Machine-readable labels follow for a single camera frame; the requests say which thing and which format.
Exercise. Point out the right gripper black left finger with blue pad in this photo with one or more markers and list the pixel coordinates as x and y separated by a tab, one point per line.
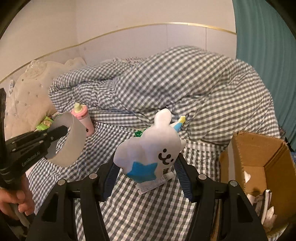
56	218

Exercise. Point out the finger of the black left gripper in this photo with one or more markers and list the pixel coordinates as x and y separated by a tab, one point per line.
30	138

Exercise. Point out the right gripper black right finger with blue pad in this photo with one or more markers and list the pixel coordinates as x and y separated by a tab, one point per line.
237	221

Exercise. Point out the white tape roll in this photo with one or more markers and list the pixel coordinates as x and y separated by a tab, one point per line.
66	125

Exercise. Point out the white tube with label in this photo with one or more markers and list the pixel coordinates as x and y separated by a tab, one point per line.
145	187

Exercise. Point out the white bunny plush toy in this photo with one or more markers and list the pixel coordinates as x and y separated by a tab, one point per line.
144	158

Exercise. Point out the person's left hand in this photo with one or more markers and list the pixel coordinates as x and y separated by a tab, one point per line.
23	198

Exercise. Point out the pink baby bottle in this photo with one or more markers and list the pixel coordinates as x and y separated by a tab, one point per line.
80	111

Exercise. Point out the grey checked bed sheet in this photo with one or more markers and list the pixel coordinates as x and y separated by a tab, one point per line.
160	214

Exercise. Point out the brown cardboard box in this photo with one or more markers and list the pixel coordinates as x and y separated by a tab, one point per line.
263	167

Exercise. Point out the green snack packet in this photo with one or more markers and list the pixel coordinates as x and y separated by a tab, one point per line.
138	133

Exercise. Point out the grey checked duvet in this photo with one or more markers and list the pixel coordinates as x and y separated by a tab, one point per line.
218	95

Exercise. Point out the teal curtain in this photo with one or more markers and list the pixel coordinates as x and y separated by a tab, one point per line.
265	42

